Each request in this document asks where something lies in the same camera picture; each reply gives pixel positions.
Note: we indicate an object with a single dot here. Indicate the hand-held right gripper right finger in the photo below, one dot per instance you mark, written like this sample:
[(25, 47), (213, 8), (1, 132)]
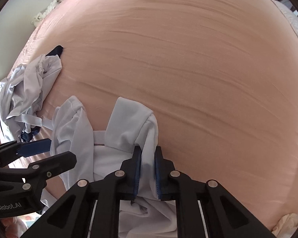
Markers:
[(157, 171)]

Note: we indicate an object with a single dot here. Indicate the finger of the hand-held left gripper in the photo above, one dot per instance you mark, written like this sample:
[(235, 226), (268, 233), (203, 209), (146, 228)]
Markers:
[(62, 161), (37, 147)]

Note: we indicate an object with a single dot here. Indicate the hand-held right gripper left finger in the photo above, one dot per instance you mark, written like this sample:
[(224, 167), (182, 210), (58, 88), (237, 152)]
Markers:
[(137, 171)]

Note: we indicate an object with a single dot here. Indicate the white shirt with navy trim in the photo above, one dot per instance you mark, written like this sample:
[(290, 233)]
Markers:
[(74, 133)]

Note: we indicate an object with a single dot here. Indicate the pile of pale clothes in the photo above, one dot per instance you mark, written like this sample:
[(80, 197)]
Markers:
[(46, 12)]

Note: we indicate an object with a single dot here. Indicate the navy blue garment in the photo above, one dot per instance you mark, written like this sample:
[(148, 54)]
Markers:
[(29, 135)]

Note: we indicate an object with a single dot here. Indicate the person's printed pyjama leg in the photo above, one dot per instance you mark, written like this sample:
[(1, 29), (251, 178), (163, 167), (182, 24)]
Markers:
[(17, 228)]

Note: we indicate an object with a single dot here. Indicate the white t-shirt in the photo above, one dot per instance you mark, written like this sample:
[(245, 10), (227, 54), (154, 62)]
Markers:
[(2, 109)]

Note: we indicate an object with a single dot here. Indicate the white garment with navy cuff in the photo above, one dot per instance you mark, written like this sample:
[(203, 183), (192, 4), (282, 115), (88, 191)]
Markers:
[(32, 86)]

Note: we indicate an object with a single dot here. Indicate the pink sheeted bed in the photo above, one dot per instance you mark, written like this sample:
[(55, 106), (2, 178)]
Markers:
[(188, 79)]

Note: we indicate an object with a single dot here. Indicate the cream folded blanket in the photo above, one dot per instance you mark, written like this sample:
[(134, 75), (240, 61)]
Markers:
[(290, 225)]

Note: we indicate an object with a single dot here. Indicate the pale pink quilt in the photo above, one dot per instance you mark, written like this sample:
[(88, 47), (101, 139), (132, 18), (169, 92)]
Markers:
[(295, 22)]

